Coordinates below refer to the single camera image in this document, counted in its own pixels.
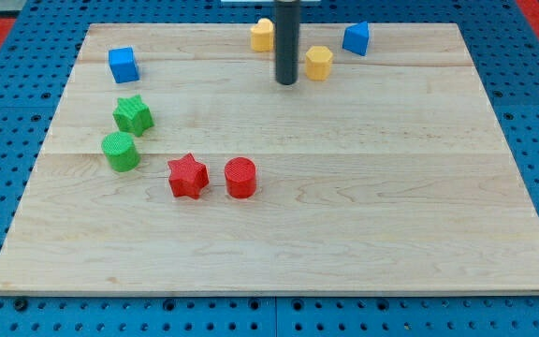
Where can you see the yellow hexagon block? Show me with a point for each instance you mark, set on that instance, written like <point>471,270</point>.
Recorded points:
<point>318,62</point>

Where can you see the red cylinder block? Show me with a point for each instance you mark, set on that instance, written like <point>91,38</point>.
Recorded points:
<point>240,174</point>

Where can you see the light wooden board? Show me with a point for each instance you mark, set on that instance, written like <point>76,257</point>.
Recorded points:
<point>390,178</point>

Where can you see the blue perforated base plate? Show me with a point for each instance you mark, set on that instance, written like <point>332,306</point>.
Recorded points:
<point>35,62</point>

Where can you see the yellow heart block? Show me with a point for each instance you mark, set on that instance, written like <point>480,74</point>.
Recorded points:
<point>262,35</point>

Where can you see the green star block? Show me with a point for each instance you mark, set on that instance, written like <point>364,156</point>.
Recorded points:
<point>132,115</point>

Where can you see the red star block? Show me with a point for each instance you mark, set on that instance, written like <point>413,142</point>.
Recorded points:
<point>187,177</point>

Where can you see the green cylinder block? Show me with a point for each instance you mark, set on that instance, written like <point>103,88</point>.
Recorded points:
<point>120,151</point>

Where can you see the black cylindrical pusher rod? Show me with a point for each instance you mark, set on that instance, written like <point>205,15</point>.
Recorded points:
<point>286,41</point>

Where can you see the blue cube block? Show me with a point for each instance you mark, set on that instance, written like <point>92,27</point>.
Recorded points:
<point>123,65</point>

